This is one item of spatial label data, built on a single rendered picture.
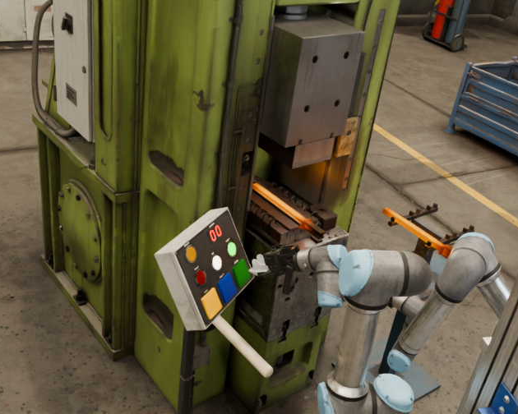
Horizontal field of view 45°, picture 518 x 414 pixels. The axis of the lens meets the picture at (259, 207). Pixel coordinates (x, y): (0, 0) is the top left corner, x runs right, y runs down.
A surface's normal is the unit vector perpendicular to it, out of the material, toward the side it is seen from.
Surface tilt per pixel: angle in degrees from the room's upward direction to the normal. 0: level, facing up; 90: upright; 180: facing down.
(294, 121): 90
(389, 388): 7
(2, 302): 0
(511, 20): 90
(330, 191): 90
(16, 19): 91
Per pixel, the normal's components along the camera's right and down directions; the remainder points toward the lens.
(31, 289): 0.12, -0.86
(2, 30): 0.50, 0.49
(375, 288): 0.13, 0.43
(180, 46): -0.78, 0.22
